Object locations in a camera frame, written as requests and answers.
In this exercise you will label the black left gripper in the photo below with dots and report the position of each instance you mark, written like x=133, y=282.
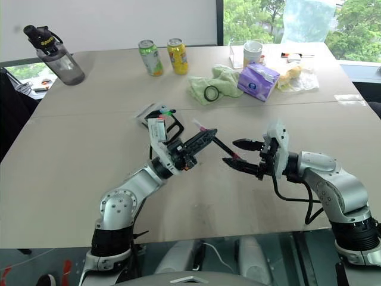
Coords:
x=181, y=155

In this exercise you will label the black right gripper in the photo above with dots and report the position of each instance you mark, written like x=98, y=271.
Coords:
x=266, y=161

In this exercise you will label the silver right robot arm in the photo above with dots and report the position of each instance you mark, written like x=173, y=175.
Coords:
x=336, y=184

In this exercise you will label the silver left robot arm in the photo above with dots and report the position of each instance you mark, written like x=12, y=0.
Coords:
x=119, y=205

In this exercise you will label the green marker pen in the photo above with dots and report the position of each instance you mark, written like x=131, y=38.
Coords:
x=166, y=113

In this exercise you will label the red and black pen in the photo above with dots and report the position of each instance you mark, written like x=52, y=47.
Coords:
x=297, y=54

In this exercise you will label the clear plastic package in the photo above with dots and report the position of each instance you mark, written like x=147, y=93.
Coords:
x=144, y=112

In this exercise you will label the light green towel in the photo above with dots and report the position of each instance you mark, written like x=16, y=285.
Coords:
x=226, y=82

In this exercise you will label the purple tissue pack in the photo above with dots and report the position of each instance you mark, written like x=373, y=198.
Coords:
x=259, y=80

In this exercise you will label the yellow drink can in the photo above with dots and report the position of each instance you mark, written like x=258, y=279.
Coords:
x=178, y=56

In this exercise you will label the clear acrylic box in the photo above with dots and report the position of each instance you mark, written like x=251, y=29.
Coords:
x=235, y=55

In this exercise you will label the plastic bag with bread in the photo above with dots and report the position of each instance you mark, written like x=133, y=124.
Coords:
x=300, y=79

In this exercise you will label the green drink can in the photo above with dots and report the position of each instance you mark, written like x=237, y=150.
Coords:
x=151, y=58

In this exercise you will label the white paper cup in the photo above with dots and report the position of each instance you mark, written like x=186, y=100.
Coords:
x=251, y=56

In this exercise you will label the grey rounded robot leg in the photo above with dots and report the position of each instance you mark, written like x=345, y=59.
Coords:
x=178, y=256
x=253, y=256

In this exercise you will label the white eraser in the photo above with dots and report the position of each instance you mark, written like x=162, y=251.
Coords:
x=293, y=58

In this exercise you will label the grey robot torso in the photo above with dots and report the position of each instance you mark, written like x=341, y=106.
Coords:
x=190, y=280

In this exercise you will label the bluish plastic sheet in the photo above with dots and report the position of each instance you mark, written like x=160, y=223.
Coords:
x=306, y=21

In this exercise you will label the grey sports water bottle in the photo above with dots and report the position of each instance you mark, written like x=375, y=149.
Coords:
x=62, y=64

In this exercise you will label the black shoe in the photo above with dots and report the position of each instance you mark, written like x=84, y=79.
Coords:
x=47, y=280

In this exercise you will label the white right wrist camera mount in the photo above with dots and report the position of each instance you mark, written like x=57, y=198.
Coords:
x=281, y=140

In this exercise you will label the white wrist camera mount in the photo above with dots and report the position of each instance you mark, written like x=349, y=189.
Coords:
x=157, y=131
x=281, y=140

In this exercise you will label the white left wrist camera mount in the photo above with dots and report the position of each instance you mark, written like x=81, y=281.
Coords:
x=157, y=131

